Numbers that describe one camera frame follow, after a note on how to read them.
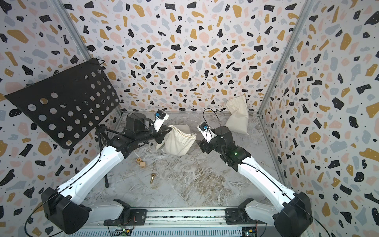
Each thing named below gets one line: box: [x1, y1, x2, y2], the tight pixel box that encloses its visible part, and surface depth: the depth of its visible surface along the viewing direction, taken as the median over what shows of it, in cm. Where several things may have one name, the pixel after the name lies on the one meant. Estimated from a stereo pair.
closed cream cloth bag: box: [224, 95, 250, 135], surface depth 115 cm
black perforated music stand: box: [4, 58, 120, 189], surface depth 64 cm
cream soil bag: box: [155, 123, 197, 157], surface depth 79 cm
